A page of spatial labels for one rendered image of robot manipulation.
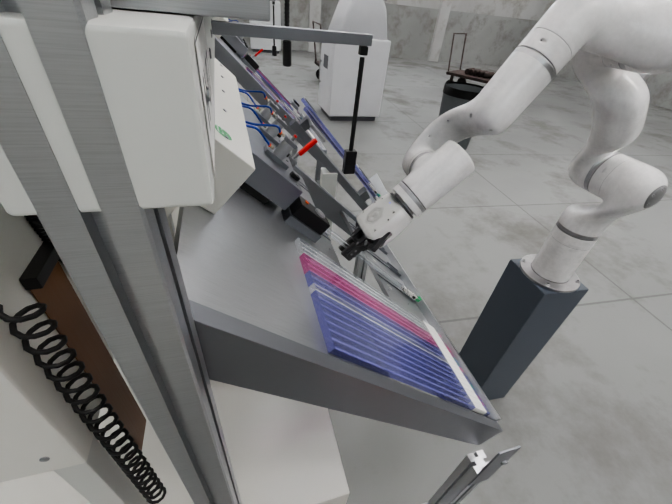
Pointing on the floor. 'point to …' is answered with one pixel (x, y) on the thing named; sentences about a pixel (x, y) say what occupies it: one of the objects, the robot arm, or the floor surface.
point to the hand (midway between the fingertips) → (350, 248)
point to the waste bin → (461, 93)
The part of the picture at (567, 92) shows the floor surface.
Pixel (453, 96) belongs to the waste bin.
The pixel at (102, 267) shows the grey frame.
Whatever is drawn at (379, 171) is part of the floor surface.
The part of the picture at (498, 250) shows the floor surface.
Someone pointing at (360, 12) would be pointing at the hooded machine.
